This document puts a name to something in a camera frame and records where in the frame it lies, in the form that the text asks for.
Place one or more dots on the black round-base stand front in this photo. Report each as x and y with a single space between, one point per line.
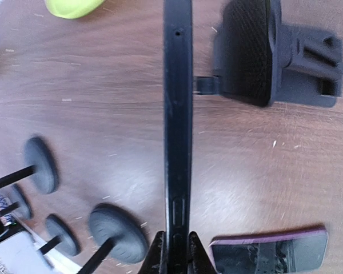
62 239

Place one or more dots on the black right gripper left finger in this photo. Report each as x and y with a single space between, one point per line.
155 260

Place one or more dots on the large black smartphone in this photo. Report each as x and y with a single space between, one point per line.
178 119

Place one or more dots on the black round-base stand back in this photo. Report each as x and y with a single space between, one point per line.
41 166

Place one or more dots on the small black phone stand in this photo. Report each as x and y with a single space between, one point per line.
259 60

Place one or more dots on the black round-base stand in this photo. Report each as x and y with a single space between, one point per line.
41 166
20 205
62 239
118 236

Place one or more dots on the pink cased smartphone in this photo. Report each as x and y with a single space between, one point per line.
291 251

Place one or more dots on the black round-base stand left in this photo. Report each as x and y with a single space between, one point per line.
20 205

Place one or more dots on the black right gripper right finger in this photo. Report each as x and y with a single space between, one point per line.
199 262

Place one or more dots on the black round-base stand right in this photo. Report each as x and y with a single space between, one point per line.
118 236

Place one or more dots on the green plastic plate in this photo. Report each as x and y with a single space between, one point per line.
72 9

